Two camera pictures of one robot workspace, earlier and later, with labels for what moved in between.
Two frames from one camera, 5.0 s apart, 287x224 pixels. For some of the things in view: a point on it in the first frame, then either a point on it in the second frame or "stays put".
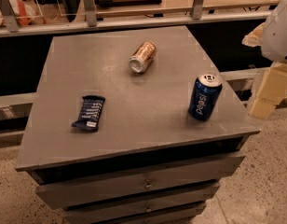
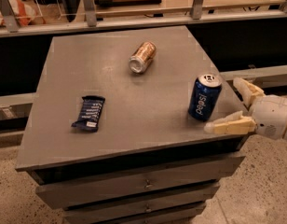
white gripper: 279,36 to 270,116
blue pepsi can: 205,96 stays put
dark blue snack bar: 89,114 stays put
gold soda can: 142,57 stays put
